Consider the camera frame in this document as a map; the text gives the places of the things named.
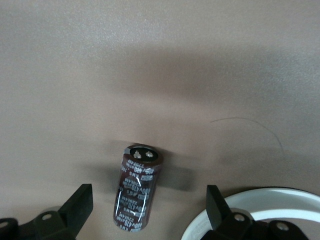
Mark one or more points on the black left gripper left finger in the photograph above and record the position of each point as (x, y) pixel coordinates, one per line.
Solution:
(75, 207)

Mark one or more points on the white curved plastic clip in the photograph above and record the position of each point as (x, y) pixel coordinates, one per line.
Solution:
(275, 195)

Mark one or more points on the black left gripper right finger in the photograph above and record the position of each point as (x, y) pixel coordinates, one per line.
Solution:
(217, 212)

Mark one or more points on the large brown electrolytic capacitor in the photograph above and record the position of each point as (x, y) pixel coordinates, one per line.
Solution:
(135, 190)

